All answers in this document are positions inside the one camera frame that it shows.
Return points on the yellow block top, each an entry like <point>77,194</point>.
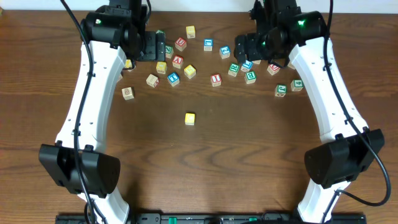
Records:
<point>191,33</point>

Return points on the blue T block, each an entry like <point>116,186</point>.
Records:
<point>173,79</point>

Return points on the red U block left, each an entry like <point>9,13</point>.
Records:
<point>180,44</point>

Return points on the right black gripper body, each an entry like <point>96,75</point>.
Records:
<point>242,48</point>

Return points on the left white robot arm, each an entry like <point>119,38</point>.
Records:
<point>111,35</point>

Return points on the yellow O block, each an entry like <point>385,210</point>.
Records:
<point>161,67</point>

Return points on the red u block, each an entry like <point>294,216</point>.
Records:
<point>273,69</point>
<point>180,44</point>

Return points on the green 4 block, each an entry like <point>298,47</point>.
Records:
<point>297,85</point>

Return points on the yellow Y block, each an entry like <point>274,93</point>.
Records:
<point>291,66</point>

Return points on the blue 1 block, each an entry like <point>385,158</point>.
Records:
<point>208,45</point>

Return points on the green j block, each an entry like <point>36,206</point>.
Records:
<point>280,90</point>
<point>160,31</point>

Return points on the yellow S block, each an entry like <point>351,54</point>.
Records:
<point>190,71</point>

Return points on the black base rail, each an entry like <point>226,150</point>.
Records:
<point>155,218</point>

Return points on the yellow C block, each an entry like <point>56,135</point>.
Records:
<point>190,118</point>

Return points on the plain wood red-side block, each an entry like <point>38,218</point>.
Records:
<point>152,80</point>

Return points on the green R block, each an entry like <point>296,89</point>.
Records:
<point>233,69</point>

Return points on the blue L block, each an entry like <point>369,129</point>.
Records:
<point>246,66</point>

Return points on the red U block right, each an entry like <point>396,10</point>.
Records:
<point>273,69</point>

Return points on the red I block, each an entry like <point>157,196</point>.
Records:
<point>216,80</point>

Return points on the green B block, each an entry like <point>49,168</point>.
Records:
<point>250,77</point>

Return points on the green J block right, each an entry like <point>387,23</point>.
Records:
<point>280,90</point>

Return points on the green Z block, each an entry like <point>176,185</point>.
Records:
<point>169,51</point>

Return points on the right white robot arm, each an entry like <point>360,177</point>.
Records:
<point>286,36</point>

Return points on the red A block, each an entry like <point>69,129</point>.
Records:
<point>177,62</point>

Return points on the green J block top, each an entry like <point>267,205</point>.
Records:
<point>160,31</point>

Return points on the yellow K block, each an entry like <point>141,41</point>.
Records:
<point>129,65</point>

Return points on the wood picture block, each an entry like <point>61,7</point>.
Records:
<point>128,93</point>

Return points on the blue 2 block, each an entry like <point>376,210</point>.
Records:
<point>225,52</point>

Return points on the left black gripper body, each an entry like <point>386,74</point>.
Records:
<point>153,46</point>

